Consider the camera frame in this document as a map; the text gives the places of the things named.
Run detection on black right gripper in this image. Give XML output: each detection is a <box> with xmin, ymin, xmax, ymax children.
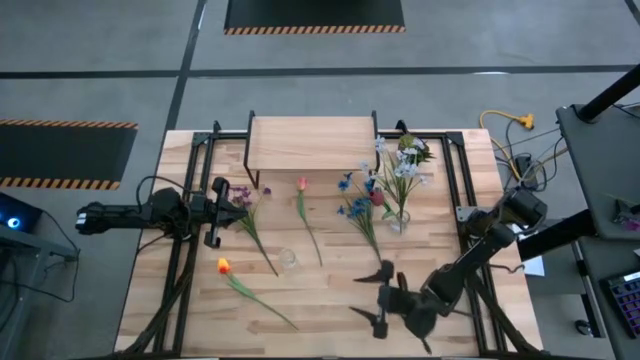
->
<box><xmin>348</xmin><ymin>259</ymin><xmax>441</xmax><ymax>341</ymax></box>

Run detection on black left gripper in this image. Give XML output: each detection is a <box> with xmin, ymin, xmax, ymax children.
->
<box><xmin>192</xmin><ymin>176</ymin><xmax>250</xmax><ymax>250</ymax></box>

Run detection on purple artificial flower spray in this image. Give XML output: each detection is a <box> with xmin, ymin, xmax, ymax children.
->
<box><xmin>228</xmin><ymin>184</ymin><xmax>280</xmax><ymax>278</ymax></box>

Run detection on orange artificial tulip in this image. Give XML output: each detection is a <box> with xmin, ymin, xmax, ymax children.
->
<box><xmin>216</xmin><ymin>257</ymin><xmax>300</xmax><ymax>332</ymax></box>

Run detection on tall glass carafe vase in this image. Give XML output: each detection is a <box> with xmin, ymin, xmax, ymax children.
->
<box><xmin>278</xmin><ymin>248</ymin><xmax>301</xmax><ymax>275</ymax></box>

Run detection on pink artificial tulip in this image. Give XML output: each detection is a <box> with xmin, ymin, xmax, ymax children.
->
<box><xmin>295</xmin><ymin>176</ymin><xmax>325</xmax><ymax>268</ymax></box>

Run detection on round glass bulb vase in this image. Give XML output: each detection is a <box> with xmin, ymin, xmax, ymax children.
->
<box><xmin>388</xmin><ymin>209</ymin><xmax>412</xmax><ymax>235</ymax></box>

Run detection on blue artificial flower spray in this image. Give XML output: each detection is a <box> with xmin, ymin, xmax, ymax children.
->
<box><xmin>336</xmin><ymin>171</ymin><xmax>384</xmax><ymax>264</ymax></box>

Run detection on red artificial tulip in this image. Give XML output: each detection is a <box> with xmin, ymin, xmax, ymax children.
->
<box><xmin>368</xmin><ymin>188</ymin><xmax>404</xmax><ymax>224</ymax></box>

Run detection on wooden shelf black legs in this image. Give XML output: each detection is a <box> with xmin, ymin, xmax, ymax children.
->
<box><xmin>242</xmin><ymin>109</ymin><xmax>380</xmax><ymax>190</ymax></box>

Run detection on white paper sheet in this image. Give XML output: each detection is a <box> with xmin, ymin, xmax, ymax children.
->
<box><xmin>522</xmin><ymin>254</ymin><xmax>546</xmax><ymax>278</ymax></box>

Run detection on black hazard-striped floor mat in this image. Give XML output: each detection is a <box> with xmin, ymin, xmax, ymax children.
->
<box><xmin>223</xmin><ymin>0</ymin><xmax>407</xmax><ymax>36</ymax></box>
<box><xmin>0</xmin><ymin>118</ymin><xmax>139</xmax><ymax>191</ymax></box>

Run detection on black power strip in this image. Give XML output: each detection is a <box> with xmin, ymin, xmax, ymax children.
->
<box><xmin>514</xmin><ymin>153</ymin><xmax>539</xmax><ymax>190</ymax></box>

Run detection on black device blue light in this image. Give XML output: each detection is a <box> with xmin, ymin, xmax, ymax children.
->
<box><xmin>0</xmin><ymin>192</ymin><xmax>44</xmax><ymax>234</ymax></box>

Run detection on backlit black keyboard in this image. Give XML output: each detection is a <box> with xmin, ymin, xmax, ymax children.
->
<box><xmin>599</xmin><ymin>269</ymin><xmax>640</xmax><ymax>340</ymax></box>

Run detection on grey desk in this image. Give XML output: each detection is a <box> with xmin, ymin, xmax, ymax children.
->
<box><xmin>555</xmin><ymin>102</ymin><xmax>640</xmax><ymax>360</ymax></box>

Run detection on spare purple flower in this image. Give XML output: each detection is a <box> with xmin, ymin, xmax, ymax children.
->
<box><xmin>614</xmin><ymin>197</ymin><xmax>640</xmax><ymax>234</ymax></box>

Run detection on black pole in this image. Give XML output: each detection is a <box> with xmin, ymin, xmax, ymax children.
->
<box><xmin>577</xmin><ymin>62</ymin><xmax>640</xmax><ymax>124</ymax></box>

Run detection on black aluminium rig frame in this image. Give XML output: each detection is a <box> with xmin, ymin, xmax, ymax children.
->
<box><xmin>114</xmin><ymin>119</ymin><xmax>546</xmax><ymax>359</ymax></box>

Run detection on yellow extension cable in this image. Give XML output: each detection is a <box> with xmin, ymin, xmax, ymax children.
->
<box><xmin>478</xmin><ymin>109</ymin><xmax>536</xmax><ymax>181</ymax></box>

